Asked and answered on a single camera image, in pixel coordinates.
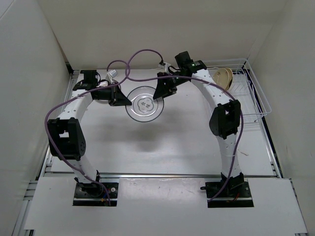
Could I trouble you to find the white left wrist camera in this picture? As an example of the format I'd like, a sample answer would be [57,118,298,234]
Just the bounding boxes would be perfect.
[105,69,118,84]

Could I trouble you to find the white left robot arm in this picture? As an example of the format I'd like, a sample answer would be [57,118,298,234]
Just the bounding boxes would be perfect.
[46,70,131,197]

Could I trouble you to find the white wire dish rack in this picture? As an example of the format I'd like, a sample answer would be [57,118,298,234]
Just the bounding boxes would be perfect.
[204,58,272,128]

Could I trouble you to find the beige plate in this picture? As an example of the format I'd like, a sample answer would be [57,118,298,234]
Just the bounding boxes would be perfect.
[225,68,233,90]
[213,68,228,89]

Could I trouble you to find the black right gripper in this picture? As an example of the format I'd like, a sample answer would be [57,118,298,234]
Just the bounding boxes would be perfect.
[153,71,189,99]

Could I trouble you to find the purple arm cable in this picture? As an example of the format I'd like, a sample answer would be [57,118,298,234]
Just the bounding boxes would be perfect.
[125,49,245,203]
[44,59,132,206]

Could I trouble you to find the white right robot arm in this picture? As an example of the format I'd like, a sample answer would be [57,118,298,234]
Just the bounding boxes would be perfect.
[154,51,244,197]

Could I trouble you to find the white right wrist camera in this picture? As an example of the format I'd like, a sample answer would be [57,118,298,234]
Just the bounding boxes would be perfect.
[158,61,171,73]

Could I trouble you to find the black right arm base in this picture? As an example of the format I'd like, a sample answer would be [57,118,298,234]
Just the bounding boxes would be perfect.
[200,181,254,208]

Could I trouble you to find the beige plate rear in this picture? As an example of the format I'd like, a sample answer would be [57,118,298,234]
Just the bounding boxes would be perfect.
[225,68,233,90]

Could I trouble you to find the orange sunburst white plate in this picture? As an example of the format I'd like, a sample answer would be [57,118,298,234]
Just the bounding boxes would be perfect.
[93,100,108,104]

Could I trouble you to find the beige plate front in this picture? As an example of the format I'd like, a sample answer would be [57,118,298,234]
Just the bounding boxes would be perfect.
[213,68,228,89]

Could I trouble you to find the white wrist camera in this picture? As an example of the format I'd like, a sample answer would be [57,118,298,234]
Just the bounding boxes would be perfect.
[158,61,171,73]
[105,69,118,84]

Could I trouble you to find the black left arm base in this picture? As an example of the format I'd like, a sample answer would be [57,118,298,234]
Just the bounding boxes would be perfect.
[72,177,119,207]

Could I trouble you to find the white plate with dark rings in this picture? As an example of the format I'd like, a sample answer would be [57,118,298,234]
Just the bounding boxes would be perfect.
[125,86,164,122]

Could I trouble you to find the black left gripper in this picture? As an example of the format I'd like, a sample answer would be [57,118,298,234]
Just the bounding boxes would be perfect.
[94,82,132,107]

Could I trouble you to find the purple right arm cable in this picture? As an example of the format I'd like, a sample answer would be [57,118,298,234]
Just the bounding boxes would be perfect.
[125,49,245,203]

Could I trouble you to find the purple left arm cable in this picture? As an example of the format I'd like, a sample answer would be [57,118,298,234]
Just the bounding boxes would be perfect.
[44,59,132,206]

